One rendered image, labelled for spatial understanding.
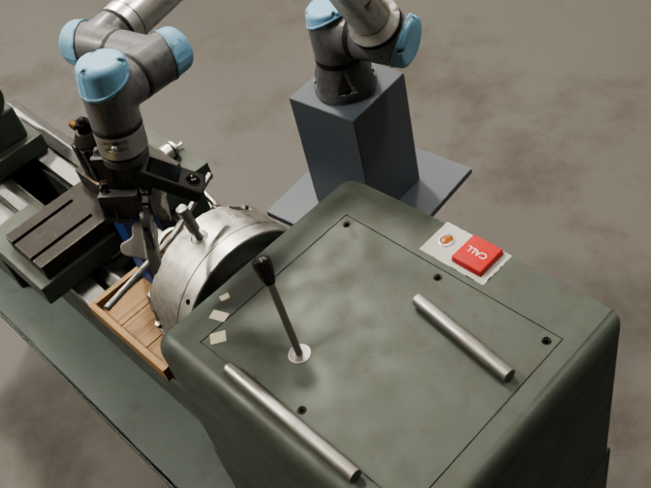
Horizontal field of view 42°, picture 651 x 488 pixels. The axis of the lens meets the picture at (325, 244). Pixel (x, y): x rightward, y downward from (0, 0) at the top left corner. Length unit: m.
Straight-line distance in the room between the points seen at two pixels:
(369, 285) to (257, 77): 2.80
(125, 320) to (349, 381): 0.83
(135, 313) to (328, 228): 0.66
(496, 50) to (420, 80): 0.38
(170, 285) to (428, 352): 0.53
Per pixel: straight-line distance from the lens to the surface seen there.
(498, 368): 1.24
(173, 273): 1.57
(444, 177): 2.26
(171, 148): 2.24
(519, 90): 3.73
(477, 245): 1.39
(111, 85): 1.22
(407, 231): 1.44
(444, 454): 1.19
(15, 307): 2.68
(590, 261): 3.04
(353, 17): 1.72
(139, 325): 1.96
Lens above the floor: 2.30
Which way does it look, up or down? 46 degrees down
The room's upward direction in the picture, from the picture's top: 16 degrees counter-clockwise
